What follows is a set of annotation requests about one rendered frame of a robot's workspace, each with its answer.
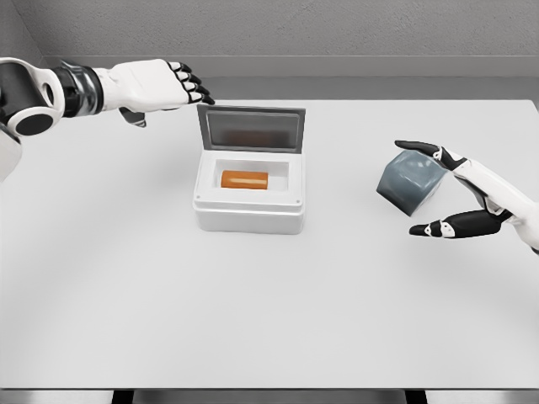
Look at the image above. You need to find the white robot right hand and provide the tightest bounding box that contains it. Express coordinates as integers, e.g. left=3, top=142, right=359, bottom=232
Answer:
left=394, top=140, right=526, bottom=238

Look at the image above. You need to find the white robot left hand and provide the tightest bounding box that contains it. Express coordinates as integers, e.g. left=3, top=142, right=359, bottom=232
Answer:
left=109, top=58, right=216, bottom=129

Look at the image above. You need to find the grey cube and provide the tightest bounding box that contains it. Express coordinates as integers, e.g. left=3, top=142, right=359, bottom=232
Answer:
left=376, top=150, right=448, bottom=218

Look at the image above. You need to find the grey hinged box lid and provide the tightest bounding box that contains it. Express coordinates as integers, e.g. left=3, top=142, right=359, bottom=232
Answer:
left=196, top=104, right=307, bottom=155

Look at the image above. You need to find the orange cylinder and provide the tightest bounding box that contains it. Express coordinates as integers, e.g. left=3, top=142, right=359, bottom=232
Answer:
left=221, top=169, right=270, bottom=192

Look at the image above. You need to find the white rectangular box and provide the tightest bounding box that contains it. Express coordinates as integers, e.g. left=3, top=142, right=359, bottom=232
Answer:
left=192, top=148, right=307, bottom=235

